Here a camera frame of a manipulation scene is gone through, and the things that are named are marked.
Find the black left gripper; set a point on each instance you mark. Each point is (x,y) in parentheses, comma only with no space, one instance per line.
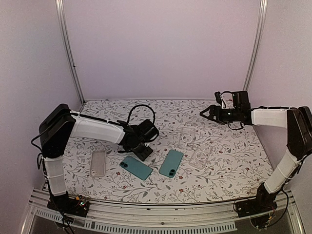
(144,155)

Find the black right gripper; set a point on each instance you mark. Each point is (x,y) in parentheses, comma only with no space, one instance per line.
(213,108)

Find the blue phone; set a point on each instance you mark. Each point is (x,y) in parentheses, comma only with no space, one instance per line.
(171,163)

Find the clear phone case with ring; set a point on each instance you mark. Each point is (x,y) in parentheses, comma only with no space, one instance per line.
(200,157)

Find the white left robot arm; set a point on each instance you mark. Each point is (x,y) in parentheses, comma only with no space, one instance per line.
(63,126)

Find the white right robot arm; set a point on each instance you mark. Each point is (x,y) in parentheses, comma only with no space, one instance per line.
(295,121)

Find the floral patterned table mat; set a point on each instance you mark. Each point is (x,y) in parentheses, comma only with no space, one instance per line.
(236,167)

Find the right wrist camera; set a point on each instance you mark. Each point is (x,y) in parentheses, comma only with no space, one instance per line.
(219,99)

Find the front aluminium rail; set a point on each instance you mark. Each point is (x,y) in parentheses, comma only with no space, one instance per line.
(107,217)

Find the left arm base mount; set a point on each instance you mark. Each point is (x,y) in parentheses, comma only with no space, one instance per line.
(64,204)

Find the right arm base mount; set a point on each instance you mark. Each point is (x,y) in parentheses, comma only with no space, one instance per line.
(263,202)

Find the aluminium frame post back right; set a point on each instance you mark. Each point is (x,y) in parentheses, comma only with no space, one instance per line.
(256,44)

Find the aluminium frame post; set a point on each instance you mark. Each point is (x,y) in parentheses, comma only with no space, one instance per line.
(68,50)
(256,44)

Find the aluminium frame post back left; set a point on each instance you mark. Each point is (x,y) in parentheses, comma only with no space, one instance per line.
(68,50)

